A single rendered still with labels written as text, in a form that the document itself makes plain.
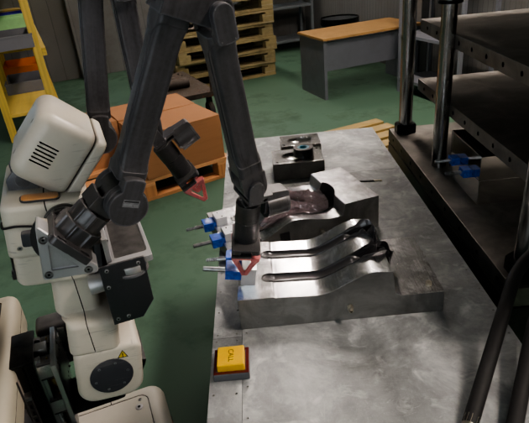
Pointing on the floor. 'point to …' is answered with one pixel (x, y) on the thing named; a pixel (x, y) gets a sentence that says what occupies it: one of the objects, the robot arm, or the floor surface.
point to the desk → (348, 50)
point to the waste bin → (338, 20)
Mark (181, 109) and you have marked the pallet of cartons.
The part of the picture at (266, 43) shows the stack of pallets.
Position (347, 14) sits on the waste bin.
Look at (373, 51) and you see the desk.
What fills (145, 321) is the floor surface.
